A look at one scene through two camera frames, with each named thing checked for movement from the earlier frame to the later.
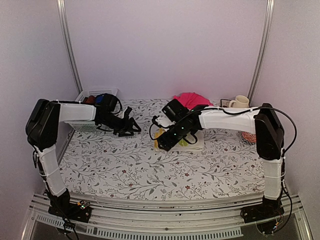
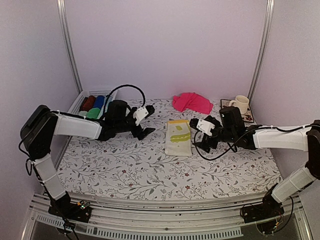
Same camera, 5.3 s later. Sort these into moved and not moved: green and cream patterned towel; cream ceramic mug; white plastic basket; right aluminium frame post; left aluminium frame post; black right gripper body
Moved: white plastic basket; black right gripper body; green and cream patterned towel
Not moved: left aluminium frame post; right aluminium frame post; cream ceramic mug
